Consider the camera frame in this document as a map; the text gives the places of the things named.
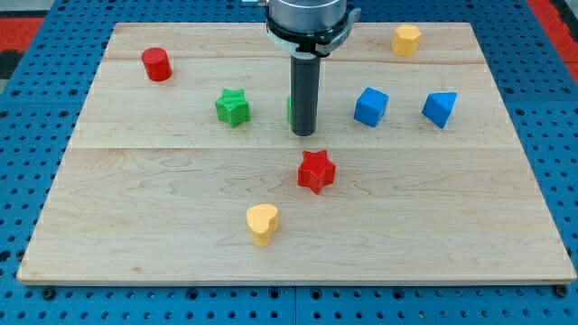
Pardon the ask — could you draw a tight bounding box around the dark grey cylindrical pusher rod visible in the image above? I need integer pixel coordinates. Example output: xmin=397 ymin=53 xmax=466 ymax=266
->
xmin=291 ymin=57 xmax=321 ymax=136

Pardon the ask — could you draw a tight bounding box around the green circle block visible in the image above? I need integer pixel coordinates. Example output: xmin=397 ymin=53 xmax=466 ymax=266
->
xmin=286 ymin=95 xmax=292 ymax=124

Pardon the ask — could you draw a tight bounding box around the green star block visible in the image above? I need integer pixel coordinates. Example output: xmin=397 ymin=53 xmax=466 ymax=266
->
xmin=215 ymin=88 xmax=250 ymax=128

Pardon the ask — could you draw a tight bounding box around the red star block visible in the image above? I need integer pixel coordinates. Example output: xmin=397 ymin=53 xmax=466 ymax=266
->
xmin=297 ymin=150 xmax=336 ymax=195

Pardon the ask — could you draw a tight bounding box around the blue cube block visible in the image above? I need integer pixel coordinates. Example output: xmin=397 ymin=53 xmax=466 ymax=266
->
xmin=353 ymin=88 xmax=389 ymax=127

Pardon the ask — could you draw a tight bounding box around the yellow hexagon block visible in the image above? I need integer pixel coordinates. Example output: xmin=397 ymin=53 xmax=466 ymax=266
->
xmin=392 ymin=24 xmax=422 ymax=57

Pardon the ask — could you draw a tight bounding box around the blue triangle block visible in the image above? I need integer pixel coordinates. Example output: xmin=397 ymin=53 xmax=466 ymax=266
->
xmin=422 ymin=92 xmax=458 ymax=129

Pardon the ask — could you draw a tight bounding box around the red cylinder block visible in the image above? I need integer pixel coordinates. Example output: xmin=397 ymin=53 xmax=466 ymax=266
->
xmin=141 ymin=47 xmax=172 ymax=81

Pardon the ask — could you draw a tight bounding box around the yellow heart block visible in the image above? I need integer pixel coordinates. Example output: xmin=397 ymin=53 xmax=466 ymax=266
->
xmin=246 ymin=203 xmax=279 ymax=247

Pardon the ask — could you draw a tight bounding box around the light wooden board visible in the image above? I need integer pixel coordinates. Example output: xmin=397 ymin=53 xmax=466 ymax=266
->
xmin=17 ymin=23 xmax=576 ymax=286

